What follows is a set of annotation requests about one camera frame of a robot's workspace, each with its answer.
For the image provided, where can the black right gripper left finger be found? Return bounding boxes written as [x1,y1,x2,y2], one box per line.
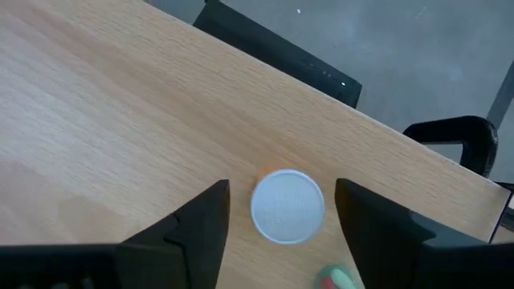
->
[118,179,231,289]

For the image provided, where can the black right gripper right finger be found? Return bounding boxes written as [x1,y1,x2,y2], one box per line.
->
[335,178,447,289]

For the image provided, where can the green medicine bottle white cap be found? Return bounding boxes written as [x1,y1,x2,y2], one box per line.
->
[315,263,358,289]

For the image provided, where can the black clamp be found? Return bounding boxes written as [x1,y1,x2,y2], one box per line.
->
[402,115,500,178]

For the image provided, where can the wooden shelf black metal frame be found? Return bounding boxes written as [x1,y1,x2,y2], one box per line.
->
[0,0,514,289]

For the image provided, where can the black metal table frame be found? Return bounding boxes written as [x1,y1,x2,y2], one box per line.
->
[191,0,364,110]

